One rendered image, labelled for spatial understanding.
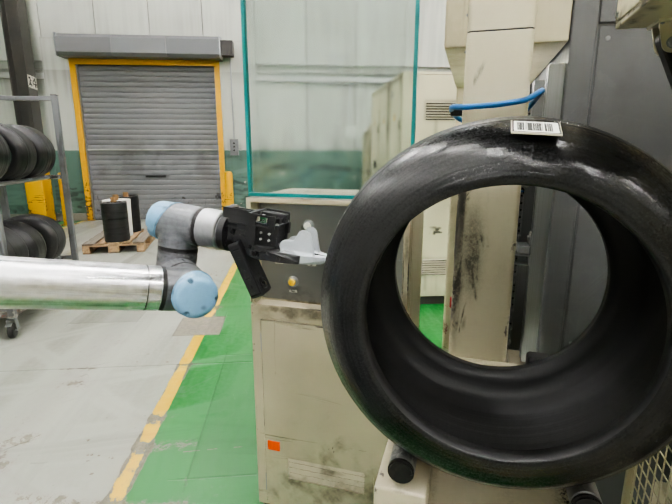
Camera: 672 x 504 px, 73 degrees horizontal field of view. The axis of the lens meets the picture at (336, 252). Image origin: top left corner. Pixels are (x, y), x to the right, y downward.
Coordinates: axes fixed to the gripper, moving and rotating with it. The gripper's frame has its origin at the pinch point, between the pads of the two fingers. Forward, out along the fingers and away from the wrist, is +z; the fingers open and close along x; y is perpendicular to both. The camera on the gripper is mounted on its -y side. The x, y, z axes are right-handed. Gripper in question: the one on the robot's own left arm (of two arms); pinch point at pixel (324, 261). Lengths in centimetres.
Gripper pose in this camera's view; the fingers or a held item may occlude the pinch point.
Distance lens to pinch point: 81.8
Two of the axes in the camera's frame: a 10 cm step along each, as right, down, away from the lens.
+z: 9.5, 1.8, -2.5
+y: 1.2, -9.6, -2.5
